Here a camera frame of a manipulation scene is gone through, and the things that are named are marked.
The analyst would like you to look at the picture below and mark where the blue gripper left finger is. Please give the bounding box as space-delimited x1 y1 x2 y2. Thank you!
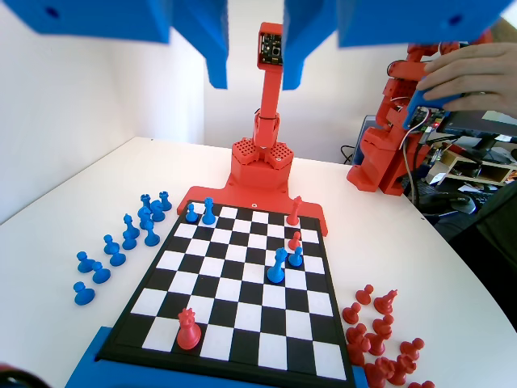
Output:
171 0 230 91

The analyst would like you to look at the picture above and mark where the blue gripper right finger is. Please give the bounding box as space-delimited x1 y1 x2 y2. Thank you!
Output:
281 0 339 92

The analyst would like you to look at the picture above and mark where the blue chess king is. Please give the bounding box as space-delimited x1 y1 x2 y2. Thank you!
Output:
266 247 288 285

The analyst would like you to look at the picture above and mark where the blue controller board housing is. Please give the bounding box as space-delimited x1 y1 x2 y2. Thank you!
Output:
403 89 449 131

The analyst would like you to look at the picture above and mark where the blue chess queen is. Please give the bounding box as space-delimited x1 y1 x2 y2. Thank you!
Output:
200 196 216 226

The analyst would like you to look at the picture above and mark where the red chess king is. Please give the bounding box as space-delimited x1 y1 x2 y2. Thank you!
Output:
285 195 305 226

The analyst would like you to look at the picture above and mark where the red chess queen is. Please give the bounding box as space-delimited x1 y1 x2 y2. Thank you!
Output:
176 307 202 352

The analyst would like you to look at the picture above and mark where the person's hand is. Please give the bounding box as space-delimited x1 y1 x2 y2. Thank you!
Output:
418 40 517 118

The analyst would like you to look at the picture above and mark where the black computer monitor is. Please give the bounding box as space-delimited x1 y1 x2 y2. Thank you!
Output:
442 108 517 161

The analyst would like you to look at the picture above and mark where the light wooden shelf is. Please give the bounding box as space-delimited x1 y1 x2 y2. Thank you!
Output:
438 155 517 188

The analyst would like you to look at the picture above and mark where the black and white chessboard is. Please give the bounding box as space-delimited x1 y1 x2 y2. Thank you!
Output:
95 197 356 385

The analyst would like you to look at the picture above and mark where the black office chair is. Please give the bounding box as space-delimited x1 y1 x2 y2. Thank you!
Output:
435 185 517 280

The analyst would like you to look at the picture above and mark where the blue board base plate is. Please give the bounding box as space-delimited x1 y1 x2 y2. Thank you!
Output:
64 325 367 388

